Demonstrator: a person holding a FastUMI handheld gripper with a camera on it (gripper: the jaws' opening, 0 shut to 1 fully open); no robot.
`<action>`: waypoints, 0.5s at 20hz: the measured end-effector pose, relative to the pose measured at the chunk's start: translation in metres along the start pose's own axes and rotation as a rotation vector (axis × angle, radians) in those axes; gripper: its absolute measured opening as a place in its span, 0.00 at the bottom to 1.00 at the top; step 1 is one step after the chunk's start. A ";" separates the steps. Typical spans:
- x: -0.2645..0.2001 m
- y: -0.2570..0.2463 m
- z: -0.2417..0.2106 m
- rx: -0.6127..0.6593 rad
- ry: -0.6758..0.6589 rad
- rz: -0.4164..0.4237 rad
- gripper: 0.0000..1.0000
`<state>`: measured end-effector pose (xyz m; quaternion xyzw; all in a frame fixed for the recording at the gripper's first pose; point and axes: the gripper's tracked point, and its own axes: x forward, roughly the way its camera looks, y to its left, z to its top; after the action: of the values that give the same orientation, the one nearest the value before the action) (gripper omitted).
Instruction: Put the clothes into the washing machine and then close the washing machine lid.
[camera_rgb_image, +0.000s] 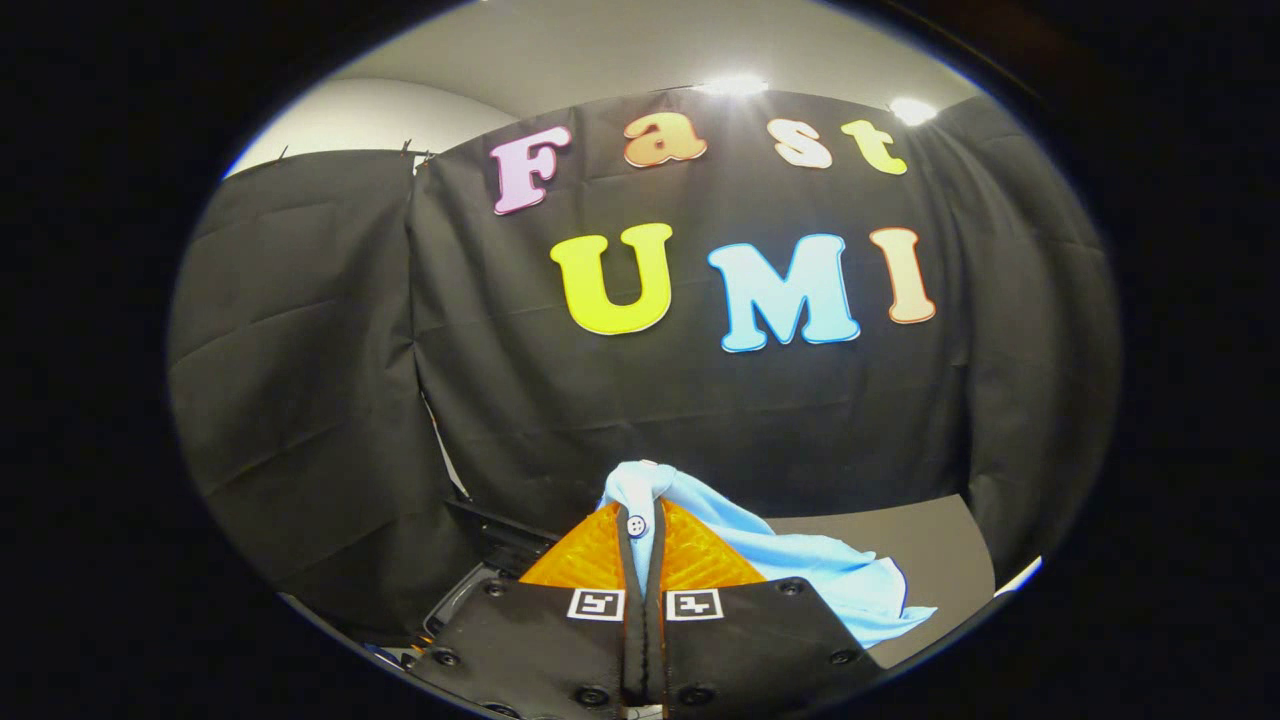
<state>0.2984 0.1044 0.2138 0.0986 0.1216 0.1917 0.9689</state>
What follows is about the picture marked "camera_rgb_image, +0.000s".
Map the dark washing machine lid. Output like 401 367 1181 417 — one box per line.
440 498 561 581

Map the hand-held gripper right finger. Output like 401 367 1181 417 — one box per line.
650 500 886 717

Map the light blue polo shirt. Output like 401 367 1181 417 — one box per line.
598 460 938 649

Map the grey cabinet with dark top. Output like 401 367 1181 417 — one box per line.
765 492 998 669

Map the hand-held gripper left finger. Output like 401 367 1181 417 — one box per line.
405 500 649 720

